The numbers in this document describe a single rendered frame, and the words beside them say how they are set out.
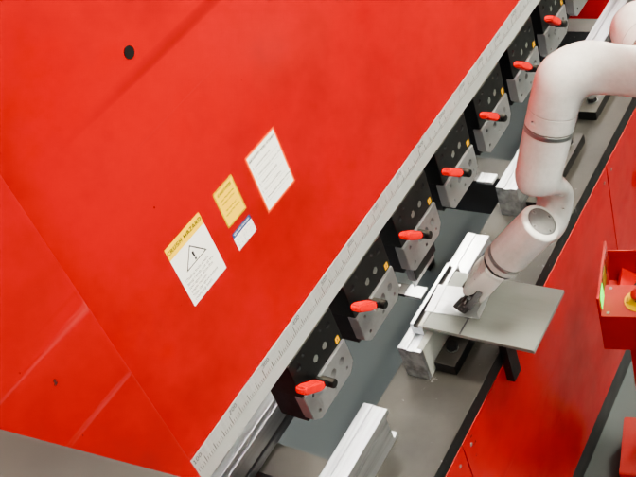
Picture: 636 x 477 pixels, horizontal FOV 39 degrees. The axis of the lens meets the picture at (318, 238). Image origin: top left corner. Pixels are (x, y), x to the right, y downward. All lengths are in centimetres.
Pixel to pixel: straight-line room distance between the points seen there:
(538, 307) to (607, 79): 59
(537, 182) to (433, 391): 59
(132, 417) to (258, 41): 65
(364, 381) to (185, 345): 201
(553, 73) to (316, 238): 50
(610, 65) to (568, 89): 8
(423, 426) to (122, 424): 111
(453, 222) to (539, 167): 214
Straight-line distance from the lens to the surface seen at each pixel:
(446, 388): 208
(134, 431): 103
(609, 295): 233
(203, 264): 137
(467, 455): 208
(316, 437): 325
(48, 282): 91
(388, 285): 185
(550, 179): 174
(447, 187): 199
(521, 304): 204
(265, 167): 146
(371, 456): 195
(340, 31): 161
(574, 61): 164
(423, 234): 186
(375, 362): 339
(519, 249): 183
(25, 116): 113
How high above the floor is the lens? 246
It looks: 38 degrees down
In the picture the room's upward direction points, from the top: 22 degrees counter-clockwise
